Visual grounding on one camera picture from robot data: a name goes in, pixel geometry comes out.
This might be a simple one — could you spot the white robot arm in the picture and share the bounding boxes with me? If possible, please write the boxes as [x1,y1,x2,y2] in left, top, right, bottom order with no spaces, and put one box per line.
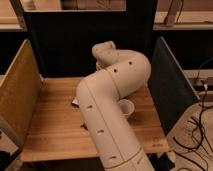
[76,41,155,171]

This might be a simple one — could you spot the dark right side panel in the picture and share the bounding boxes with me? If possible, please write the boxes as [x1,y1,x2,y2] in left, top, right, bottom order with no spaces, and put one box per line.
[148,37,200,135]

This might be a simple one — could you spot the black floor cables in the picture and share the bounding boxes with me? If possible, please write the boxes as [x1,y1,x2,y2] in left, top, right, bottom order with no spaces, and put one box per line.
[171,56,213,171]

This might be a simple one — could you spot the black back panel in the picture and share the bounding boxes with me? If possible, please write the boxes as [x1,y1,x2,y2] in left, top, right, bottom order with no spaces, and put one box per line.
[24,0,157,77]

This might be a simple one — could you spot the power strip on floor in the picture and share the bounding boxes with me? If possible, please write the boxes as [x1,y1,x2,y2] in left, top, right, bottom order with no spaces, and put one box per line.
[195,78,213,91]

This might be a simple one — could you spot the wooden left side panel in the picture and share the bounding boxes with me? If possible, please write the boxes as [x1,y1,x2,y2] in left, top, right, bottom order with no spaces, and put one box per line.
[0,39,42,148]

